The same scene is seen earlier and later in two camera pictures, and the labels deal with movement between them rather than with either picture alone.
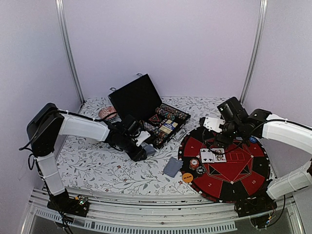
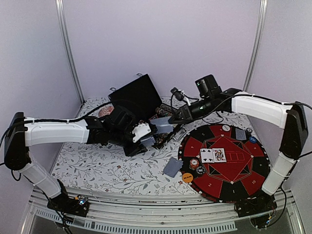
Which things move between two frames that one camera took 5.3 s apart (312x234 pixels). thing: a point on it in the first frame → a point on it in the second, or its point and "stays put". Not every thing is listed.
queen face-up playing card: x=220 y=158 stays put
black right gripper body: x=220 y=141 → x=188 y=113
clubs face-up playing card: x=207 y=156 stays put
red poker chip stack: x=194 y=163 stays put
